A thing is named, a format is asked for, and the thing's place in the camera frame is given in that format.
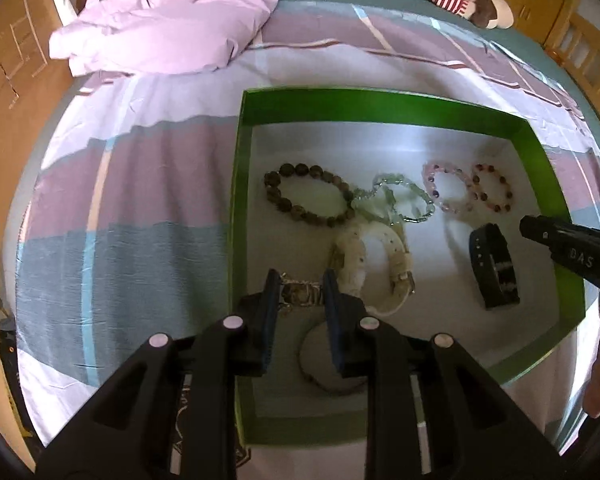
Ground brown bead bracelet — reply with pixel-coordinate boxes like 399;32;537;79
264;162;356;227

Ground pale green bead bracelet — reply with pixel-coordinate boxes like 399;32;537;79
372;172;437;226

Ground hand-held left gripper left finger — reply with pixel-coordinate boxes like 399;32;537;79
35;269;283;480

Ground white strap watch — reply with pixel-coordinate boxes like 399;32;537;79
330;220;416;317

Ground wooden footboard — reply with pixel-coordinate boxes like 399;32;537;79
545;0;600;111

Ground wooden wardrobe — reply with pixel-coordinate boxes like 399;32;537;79
460;0;576;51

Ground pink quilt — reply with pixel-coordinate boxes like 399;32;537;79
48;0;283;77

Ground red and pink bead bracelet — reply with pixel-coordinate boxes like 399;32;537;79
467;161;515;211

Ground plaid printed bedsheet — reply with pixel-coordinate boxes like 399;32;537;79
15;2;600;461

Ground green cardboard box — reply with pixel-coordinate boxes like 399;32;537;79
230;87;600;446

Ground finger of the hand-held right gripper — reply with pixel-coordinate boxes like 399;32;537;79
520;215;600;306

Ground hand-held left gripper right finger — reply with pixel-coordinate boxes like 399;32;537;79
321;268;566;480

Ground small silver bracelet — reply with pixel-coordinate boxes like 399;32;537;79
279;280;327;311

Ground black strap watch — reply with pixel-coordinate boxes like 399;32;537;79
469;223;522;311

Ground clear crystal bead bracelet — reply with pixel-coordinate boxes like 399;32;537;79
351;185;398;223

